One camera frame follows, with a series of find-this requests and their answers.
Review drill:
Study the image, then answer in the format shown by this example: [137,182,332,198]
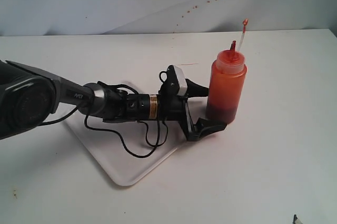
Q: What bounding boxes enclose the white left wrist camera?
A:
[166,65,187,97]

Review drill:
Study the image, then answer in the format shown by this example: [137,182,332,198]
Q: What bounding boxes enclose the dark object at table corner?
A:
[292,215,301,224]

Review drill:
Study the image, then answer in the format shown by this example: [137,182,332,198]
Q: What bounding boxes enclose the white rectangular plastic tray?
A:
[65,111,185,187]

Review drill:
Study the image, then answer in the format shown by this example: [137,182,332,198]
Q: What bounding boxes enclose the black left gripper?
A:
[136,69,227,141]

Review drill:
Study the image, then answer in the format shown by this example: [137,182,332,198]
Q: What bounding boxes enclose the red sauce squeeze bottle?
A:
[205,18,250,125]

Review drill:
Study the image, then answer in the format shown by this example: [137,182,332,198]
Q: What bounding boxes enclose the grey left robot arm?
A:
[1,60,226,141]

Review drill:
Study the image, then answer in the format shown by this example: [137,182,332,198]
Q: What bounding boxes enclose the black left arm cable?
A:
[42,70,169,158]

